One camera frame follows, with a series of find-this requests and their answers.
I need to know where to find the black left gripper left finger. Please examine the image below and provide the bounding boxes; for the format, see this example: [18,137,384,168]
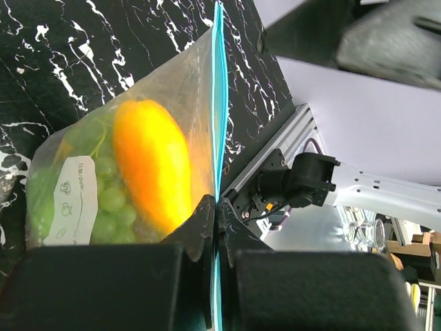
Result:
[1,195,215,330]

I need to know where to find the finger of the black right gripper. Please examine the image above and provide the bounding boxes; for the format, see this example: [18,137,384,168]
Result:
[256,1,440,90]

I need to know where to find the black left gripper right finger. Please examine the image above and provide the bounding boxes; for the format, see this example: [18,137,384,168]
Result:
[217,199,423,330]

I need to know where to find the clear zip top bag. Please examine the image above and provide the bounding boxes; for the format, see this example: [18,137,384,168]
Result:
[10,1,228,330]

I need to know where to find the yellow orange fake mango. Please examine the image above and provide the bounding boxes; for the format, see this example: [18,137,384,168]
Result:
[113,100,193,234]

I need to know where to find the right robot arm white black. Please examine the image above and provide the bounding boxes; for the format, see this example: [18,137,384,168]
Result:
[256,1,440,231]

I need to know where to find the green fake grapes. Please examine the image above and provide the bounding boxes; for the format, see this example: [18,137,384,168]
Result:
[25,113,138,249]

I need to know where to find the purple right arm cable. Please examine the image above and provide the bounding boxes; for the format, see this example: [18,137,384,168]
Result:
[302,137,327,156]

